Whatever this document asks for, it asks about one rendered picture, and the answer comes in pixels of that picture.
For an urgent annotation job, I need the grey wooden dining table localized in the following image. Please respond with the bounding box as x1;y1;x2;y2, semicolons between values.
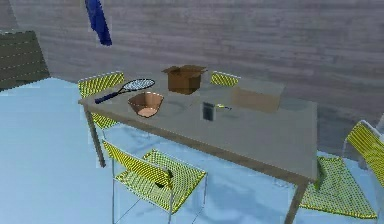
77;72;319;224

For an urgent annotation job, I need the copper brown bowl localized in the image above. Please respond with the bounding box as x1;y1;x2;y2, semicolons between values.
127;91;165;119

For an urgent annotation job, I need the dark green slatted panel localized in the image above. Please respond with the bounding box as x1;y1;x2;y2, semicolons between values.
0;30;51;92

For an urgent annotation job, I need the black phone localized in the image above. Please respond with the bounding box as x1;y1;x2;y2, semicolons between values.
202;102;216;122

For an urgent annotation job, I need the closed tan cardboard box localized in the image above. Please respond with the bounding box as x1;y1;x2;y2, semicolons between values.
231;79;286;114

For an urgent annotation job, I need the yellow mesh metal chair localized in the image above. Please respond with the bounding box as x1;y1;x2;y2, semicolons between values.
101;139;208;224
298;119;384;221
209;70;242;88
77;71;126;131

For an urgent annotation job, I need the open brown cardboard box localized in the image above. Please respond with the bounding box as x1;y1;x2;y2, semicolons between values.
161;64;208;96

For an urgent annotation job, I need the blue handled tennis racket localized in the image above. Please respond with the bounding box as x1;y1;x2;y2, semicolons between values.
94;78;156;105

